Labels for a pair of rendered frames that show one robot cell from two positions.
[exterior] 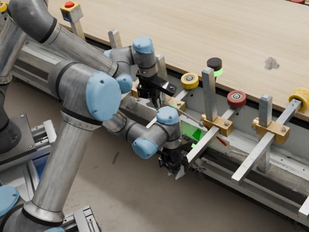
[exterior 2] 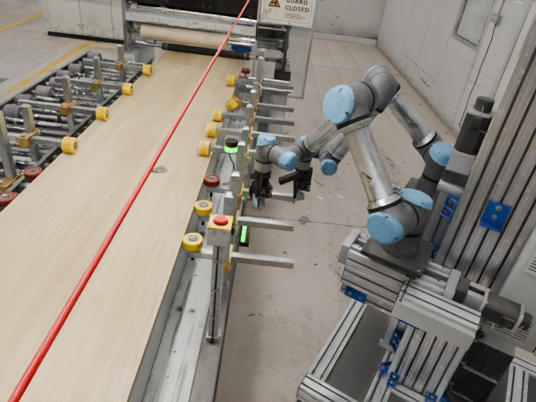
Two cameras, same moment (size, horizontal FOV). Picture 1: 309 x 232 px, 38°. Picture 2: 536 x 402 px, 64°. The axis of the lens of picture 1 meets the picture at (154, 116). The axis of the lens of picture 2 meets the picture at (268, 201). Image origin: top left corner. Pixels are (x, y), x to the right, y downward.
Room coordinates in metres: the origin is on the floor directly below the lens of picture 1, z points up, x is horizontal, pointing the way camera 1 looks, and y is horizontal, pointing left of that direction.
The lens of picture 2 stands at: (2.61, 1.07, 1.98)
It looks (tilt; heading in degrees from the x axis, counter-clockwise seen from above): 32 degrees down; 221
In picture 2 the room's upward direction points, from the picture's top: 8 degrees clockwise
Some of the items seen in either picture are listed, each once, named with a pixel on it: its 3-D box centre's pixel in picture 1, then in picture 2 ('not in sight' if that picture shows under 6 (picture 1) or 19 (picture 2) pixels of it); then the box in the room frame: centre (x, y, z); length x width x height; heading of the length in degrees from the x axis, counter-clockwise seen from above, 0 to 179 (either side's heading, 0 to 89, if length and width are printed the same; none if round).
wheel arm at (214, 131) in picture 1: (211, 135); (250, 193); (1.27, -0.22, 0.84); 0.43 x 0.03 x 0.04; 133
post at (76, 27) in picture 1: (85, 56); (215, 293); (1.90, 0.28, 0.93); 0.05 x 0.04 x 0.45; 43
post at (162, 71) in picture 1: (165, 97); (231, 219); (1.52, -0.07, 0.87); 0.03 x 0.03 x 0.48; 43
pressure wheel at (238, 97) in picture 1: (237, 105); (211, 187); (1.40, -0.36, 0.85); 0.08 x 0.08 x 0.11
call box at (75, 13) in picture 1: (71, 12); (219, 231); (1.90, 0.28, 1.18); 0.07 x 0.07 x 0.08; 43
